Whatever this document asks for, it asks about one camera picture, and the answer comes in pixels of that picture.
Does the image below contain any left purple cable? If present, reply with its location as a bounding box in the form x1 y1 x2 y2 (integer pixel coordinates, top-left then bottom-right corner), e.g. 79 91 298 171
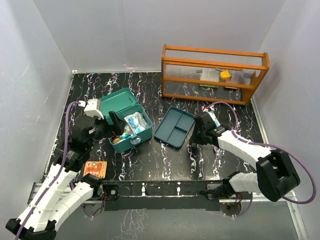
13 101 87 240

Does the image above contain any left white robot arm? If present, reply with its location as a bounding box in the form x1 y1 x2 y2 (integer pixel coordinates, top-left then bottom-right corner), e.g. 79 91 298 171
5 111 126 240

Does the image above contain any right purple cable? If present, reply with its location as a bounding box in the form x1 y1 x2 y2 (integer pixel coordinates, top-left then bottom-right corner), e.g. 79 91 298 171
203 101 317 221

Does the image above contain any yellow small box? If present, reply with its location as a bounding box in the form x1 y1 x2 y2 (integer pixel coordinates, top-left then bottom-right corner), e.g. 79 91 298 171
220 71 231 80

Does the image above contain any orange wooden rack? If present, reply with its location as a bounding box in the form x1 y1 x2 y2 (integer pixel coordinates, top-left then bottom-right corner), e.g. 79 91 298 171
161 44 270 106

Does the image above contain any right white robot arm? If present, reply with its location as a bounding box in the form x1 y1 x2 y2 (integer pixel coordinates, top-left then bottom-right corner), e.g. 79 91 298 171
190 112 301 202

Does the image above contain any small green white sachet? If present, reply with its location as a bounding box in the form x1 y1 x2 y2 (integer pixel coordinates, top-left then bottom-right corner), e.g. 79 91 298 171
208 111 221 127

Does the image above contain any orange card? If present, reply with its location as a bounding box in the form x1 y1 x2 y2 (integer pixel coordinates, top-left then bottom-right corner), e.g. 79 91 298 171
83 161 108 179

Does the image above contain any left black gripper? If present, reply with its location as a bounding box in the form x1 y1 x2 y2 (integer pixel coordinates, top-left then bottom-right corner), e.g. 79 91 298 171
86 110 126 150

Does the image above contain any clear cup on rack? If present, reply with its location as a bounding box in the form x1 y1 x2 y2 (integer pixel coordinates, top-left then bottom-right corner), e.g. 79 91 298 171
240 68 256 79

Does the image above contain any purple cable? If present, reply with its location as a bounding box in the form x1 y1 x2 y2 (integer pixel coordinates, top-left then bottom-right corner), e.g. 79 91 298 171
203 101 317 221
13 101 87 240

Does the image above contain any white green bottle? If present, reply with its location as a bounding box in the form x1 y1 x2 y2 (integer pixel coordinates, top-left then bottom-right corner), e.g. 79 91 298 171
119 132 133 141

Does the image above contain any teal medicine kit box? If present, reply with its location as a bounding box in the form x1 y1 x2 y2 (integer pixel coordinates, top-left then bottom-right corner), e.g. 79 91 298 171
100 88 153 154

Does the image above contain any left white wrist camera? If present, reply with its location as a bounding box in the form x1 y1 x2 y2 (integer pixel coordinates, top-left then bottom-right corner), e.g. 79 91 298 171
78 98 104 120

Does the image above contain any clear plastic vial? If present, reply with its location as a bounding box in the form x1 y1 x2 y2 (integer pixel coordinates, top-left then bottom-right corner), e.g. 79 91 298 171
124 112 148 128

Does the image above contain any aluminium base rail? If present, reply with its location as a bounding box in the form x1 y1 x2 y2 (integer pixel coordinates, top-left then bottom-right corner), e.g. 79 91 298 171
17 180 310 240

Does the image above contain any brown medicine bottle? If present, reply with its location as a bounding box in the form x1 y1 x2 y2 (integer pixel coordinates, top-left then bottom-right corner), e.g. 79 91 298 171
111 136 121 145

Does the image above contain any white blue gauze packet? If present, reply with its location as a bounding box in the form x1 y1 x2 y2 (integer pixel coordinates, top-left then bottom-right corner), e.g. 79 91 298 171
128 119 146 134

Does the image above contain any blue divided tray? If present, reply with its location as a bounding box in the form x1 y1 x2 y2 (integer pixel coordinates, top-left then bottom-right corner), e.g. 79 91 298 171
154 106 195 149

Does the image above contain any clear tape roll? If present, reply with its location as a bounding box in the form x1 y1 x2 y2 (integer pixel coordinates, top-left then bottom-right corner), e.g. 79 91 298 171
213 146 225 157

